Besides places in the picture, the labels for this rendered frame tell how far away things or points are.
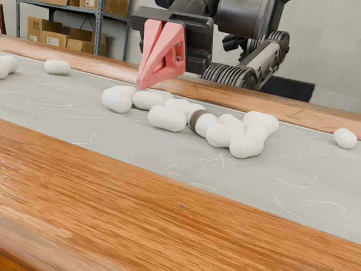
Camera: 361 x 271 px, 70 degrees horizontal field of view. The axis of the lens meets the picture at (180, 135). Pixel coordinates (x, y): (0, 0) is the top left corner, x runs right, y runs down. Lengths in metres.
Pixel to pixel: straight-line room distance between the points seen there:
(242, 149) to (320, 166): 0.08
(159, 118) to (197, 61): 0.13
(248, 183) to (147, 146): 0.08
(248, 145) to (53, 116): 0.16
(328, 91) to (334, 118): 1.91
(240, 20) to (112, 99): 0.21
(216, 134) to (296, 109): 0.22
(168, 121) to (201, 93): 0.20
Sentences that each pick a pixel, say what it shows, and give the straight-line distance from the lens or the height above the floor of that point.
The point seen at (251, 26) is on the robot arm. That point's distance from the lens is 0.39.
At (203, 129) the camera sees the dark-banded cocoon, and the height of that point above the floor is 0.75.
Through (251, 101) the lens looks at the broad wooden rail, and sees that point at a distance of 0.41.
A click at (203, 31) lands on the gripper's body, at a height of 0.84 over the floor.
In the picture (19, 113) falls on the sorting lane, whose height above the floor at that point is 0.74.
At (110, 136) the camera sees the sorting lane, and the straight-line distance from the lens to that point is 0.20.
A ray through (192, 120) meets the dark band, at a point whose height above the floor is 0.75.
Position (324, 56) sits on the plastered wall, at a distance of 2.32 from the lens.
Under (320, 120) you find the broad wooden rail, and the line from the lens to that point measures 0.41.
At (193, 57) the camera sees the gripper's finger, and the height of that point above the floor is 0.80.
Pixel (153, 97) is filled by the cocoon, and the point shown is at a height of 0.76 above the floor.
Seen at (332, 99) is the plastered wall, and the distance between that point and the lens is 2.33.
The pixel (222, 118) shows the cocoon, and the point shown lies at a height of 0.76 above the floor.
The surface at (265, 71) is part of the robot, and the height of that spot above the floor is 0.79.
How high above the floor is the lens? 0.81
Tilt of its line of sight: 18 degrees down
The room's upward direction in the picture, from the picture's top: 11 degrees clockwise
